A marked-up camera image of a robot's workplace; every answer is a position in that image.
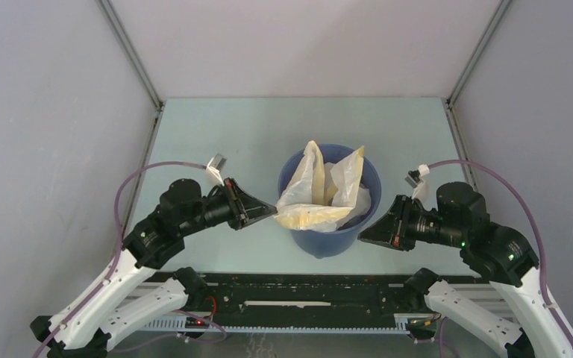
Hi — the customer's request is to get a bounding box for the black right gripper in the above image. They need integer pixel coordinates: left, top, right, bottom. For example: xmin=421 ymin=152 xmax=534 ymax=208
xmin=356 ymin=193 xmax=463 ymax=250

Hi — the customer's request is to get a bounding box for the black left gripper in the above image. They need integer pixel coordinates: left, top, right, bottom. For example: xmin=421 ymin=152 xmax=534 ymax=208
xmin=180 ymin=177 xmax=278 ymax=236

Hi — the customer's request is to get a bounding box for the blue plastic trash bin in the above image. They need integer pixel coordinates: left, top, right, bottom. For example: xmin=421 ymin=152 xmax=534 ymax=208
xmin=278 ymin=144 xmax=382 ymax=259

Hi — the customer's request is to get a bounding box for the translucent yellowish trash bag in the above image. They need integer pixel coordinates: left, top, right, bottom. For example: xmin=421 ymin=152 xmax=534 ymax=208
xmin=275 ymin=140 xmax=372 ymax=233

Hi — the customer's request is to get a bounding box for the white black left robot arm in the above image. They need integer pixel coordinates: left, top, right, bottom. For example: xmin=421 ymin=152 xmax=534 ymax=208
xmin=31 ymin=178 xmax=277 ymax=357

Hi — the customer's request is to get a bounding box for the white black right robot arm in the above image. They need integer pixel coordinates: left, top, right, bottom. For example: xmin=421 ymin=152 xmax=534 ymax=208
xmin=357 ymin=182 xmax=573 ymax=357

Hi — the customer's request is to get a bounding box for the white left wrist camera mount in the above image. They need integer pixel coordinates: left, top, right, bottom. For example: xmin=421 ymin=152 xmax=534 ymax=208
xmin=205 ymin=154 xmax=227 ymax=186

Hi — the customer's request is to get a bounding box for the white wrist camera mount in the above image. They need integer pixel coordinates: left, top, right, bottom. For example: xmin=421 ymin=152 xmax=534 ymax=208
xmin=205 ymin=154 xmax=227 ymax=186
xmin=405 ymin=164 xmax=430 ymax=204

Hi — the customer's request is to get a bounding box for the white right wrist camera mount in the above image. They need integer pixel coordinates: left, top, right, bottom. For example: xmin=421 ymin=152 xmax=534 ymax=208
xmin=405 ymin=164 xmax=430 ymax=204

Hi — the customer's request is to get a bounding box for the light blue slotted cable duct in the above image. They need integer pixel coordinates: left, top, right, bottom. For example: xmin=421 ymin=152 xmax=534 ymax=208
xmin=143 ymin=315 xmax=411 ymax=335

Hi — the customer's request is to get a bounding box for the left corner aluminium post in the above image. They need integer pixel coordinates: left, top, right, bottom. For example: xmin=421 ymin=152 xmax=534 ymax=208
xmin=95 ymin=0 xmax=164 ymax=110

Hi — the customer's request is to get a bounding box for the corner aluminium post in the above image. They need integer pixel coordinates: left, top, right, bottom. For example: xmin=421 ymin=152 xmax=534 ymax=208
xmin=95 ymin=0 xmax=164 ymax=110
xmin=446 ymin=0 xmax=514 ymax=107

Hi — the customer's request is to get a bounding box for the right corner aluminium post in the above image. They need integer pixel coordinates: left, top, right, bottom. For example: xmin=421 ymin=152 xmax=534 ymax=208
xmin=446 ymin=0 xmax=514 ymax=107

